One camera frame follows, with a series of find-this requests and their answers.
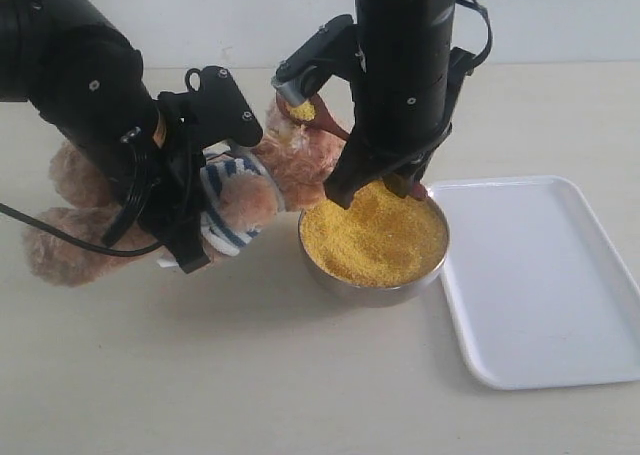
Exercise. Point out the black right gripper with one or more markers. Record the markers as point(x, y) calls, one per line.
point(403, 97)

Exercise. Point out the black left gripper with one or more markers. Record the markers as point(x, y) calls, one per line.
point(131, 161)

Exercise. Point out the tan teddy bear striped sweater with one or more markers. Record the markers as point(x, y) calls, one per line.
point(245, 189)

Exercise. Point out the dark brown wooden spoon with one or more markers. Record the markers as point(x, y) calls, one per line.
point(305, 144)

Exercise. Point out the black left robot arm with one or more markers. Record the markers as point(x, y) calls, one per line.
point(36, 31)

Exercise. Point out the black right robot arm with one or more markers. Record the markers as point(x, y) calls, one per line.
point(405, 78)

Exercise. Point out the steel bowl of yellow millet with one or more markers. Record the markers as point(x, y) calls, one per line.
point(380, 252)

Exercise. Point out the white rectangular plastic tray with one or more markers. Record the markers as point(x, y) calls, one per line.
point(538, 295)

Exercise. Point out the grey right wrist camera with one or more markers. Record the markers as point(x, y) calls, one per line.
point(331, 51)

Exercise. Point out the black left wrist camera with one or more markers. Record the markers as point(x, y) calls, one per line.
point(212, 109)

